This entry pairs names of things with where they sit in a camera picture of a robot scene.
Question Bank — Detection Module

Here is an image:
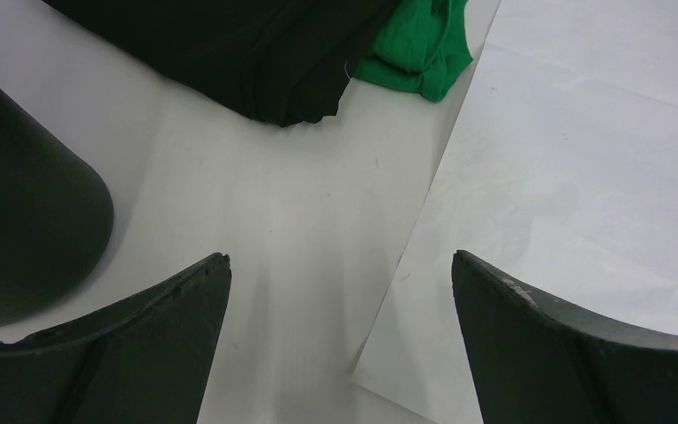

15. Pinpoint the black cloth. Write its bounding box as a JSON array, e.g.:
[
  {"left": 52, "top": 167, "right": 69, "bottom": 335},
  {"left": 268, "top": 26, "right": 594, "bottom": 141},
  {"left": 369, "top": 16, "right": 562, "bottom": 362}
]
[{"left": 50, "top": 0, "right": 396, "bottom": 127}]

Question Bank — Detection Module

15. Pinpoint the white paper bouquet wrap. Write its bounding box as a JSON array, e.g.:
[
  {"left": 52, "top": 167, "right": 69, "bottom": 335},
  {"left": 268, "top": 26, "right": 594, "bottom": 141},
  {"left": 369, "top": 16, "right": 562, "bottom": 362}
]
[{"left": 353, "top": 1, "right": 678, "bottom": 423}]

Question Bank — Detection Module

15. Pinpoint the green cloth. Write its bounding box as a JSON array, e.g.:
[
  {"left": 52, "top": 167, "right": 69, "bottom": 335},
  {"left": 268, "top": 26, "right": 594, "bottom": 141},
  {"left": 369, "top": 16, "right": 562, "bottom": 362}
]
[{"left": 353, "top": 0, "right": 473, "bottom": 102}]

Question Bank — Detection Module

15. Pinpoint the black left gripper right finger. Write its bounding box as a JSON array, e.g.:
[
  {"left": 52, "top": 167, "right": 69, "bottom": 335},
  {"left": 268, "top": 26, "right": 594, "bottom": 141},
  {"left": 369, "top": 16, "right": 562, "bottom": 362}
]
[{"left": 451, "top": 250, "right": 678, "bottom": 423}]

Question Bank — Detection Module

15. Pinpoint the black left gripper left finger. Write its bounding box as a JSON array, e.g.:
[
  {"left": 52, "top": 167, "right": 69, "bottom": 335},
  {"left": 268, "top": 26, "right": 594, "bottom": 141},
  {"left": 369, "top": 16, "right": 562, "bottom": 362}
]
[{"left": 0, "top": 254, "right": 232, "bottom": 423}]

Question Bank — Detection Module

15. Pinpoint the black cylindrical vase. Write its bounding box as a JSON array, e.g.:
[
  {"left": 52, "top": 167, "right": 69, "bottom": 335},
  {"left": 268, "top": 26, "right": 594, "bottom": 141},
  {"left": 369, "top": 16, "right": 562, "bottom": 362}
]
[{"left": 0, "top": 88, "right": 114, "bottom": 326}]

